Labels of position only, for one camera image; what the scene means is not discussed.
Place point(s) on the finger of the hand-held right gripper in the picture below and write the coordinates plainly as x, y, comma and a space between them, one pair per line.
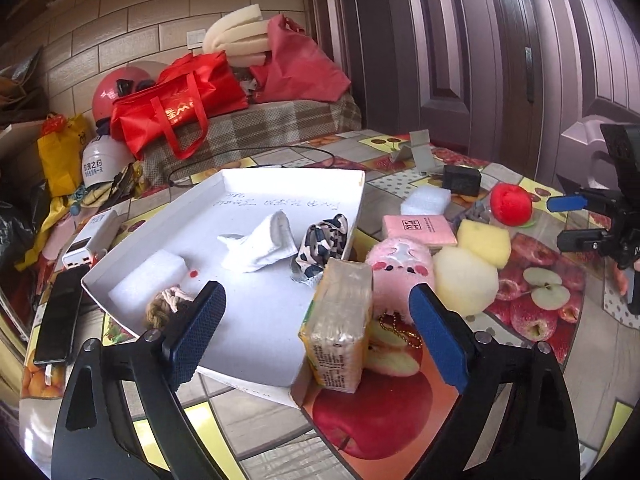
567, 203
580, 240

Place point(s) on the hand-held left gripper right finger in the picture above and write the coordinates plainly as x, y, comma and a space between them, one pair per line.
440, 335

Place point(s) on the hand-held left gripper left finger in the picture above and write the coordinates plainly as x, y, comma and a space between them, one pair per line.
195, 335

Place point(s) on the white cardboard tray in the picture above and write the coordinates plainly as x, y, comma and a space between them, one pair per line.
260, 310

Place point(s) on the yellow-green tissue pack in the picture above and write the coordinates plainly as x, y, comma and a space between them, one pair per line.
337, 330

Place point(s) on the person's right hand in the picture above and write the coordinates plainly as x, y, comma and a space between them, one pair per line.
621, 280

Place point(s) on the red plush ball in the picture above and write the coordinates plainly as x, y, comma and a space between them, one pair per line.
510, 205

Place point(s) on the pale round sponge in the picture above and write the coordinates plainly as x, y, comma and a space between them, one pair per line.
465, 280

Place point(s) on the white foam block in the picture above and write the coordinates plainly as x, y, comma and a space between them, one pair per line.
425, 202
145, 280

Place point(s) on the pink plush toy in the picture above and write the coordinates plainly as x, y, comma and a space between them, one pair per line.
400, 270

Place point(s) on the fruit print tablecloth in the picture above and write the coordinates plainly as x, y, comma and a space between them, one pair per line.
525, 350

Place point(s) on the yellow sponge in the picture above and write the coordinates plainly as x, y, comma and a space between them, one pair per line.
487, 242

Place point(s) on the small grey clip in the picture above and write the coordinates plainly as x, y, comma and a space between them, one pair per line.
477, 212

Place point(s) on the pink tissue packet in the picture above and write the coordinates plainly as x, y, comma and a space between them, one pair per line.
417, 230

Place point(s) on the white sock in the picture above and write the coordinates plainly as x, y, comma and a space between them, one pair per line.
260, 247

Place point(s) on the black power adapter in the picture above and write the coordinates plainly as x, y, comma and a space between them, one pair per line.
461, 180

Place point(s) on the black smartphone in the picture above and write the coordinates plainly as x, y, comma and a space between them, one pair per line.
60, 315

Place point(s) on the white power bank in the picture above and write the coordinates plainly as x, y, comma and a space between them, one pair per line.
92, 237

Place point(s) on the leopard print scrunchie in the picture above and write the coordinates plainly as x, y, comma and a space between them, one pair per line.
320, 245

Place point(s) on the grey phone stand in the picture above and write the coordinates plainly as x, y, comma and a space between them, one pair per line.
420, 152

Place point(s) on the white helmet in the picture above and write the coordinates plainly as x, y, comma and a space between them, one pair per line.
102, 160

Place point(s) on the black plastic bag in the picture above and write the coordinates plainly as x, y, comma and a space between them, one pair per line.
12, 230

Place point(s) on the yellow plastic bag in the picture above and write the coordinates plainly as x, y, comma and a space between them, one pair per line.
60, 155

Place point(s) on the plaid sofa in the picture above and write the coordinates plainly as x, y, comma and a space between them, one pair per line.
280, 125

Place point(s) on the red tote bag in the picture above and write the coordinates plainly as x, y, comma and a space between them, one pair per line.
175, 100

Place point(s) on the red helmet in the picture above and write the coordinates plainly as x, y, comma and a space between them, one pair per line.
107, 95

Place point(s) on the brown cardboard box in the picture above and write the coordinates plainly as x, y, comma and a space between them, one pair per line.
17, 150

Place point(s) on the red cloth bag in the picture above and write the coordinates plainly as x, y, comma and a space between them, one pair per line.
300, 65

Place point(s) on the cream foam sheets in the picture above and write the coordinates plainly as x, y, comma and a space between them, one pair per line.
235, 35

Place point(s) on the white wall socket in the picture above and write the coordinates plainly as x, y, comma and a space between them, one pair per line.
196, 39

